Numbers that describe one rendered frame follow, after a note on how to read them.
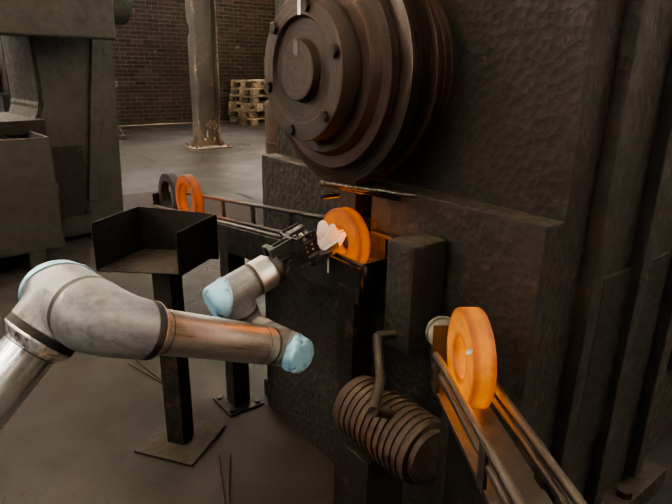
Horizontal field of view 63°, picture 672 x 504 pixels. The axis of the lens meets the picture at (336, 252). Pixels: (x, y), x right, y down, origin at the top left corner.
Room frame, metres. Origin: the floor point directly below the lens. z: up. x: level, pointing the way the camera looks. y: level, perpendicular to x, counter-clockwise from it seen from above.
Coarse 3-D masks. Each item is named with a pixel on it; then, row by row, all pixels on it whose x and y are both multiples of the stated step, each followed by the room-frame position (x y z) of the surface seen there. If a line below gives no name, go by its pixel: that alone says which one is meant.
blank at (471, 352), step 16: (464, 320) 0.74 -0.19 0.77; (480, 320) 0.73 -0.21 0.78; (448, 336) 0.81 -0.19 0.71; (464, 336) 0.73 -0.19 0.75; (480, 336) 0.70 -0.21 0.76; (448, 352) 0.81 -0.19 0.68; (464, 352) 0.78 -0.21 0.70; (480, 352) 0.69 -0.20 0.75; (448, 368) 0.80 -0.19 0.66; (464, 368) 0.76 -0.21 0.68; (480, 368) 0.68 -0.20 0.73; (496, 368) 0.68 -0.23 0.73; (464, 384) 0.71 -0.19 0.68; (480, 384) 0.67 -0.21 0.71; (480, 400) 0.68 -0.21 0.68
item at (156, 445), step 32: (96, 224) 1.42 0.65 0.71; (128, 224) 1.55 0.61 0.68; (160, 224) 1.58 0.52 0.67; (192, 224) 1.54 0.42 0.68; (96, 256) 1.41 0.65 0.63; (128, 256) 1.52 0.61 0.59; (160, 256) 1.50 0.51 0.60; (192, 256) 1.39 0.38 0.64; (160, 288) 1.43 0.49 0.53; (192, 416) 1.47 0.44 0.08; (160, 448) 1.40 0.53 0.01; (192, 448) 1.41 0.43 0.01
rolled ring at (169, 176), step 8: (160, 176) 2.13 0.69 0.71; (168, 176) 2.07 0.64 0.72; (176, 176) 2.08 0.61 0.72; (160, 184) 2.14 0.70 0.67; (168, 184) 2.15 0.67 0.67; (160, 192) 2.15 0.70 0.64; (168, 192) 2.16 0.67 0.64; (160, 200) 2.15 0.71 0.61; (168, 200) 2.15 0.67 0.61; (176, 208) 2.03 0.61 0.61
